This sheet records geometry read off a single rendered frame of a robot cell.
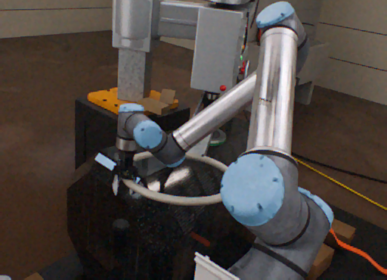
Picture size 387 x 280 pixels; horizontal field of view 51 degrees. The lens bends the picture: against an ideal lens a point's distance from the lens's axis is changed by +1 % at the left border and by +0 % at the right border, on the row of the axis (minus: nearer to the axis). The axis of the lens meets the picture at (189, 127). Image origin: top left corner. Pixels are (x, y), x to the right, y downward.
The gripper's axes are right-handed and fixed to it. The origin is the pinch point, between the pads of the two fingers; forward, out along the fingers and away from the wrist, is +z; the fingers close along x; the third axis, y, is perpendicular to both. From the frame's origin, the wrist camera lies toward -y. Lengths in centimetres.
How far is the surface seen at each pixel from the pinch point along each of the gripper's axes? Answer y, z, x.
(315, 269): -22, 69, 123
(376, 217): -80, 75, 218
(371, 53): -365, -16, 418
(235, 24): -43, -65, 54
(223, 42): -45, -56, 51
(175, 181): -22.5, 8.2, 28.7
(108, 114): -114, 8, 6
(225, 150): -49, 4, 64
